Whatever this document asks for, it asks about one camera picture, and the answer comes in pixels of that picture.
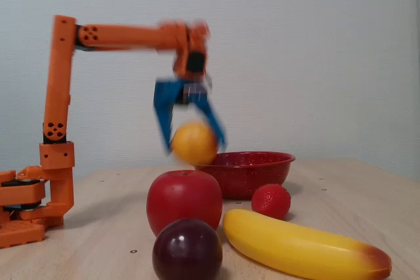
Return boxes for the red toy apple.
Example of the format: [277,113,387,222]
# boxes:
[146,170,224,237]

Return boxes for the yellow toy banana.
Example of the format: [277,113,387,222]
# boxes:
[222,208,393,280]

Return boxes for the yellow orange toy peach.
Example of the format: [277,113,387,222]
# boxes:
[169,122,220,165]

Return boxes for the blue gripper with motor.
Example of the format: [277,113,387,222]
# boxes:
[153,77,228,154]

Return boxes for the red speckled bowl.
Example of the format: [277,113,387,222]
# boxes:
[194,151,297,201]

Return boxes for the red toy strawberry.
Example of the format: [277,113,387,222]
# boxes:
[251,184,292,221]

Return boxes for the dark purple toy plum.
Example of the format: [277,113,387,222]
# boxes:
[152,218,224,280]

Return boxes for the orange robot base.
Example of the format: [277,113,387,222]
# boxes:
[0,165,75,249]

